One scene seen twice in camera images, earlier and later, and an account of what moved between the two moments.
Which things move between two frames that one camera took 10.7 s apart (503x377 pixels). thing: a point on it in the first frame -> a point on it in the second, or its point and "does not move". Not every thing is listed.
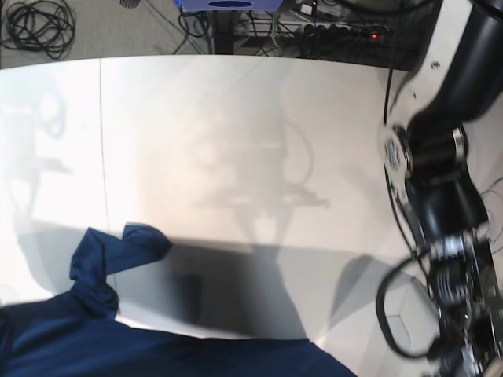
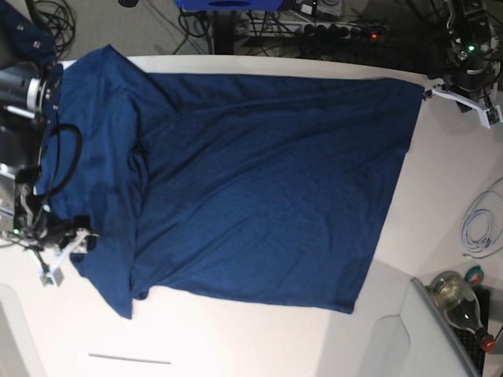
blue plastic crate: [232, 5] does not move
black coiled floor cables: [45, 26] does not move
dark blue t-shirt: [80, 334] -> [275, 188]
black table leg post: [223, 31] does not move
